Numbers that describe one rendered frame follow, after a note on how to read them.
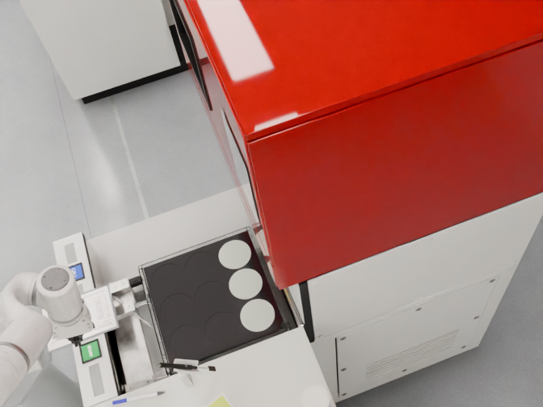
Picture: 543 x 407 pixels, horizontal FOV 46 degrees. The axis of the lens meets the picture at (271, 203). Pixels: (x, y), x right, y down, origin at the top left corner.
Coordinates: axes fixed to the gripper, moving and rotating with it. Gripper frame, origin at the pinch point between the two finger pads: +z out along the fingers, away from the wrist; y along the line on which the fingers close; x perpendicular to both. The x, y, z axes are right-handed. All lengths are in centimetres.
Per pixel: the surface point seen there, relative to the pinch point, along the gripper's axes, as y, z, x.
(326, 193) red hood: -55, -63, 15
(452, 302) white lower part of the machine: -112, 14, 15
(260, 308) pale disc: -51, 6, 3
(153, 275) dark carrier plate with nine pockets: -24.8, 11.6, -19.5
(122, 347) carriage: -10.9, 16.5, -1.4
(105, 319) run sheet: -8.1, 8.5, -7.7
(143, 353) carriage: -16.2, 15.4, 2.6
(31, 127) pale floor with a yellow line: 10, 111, -189
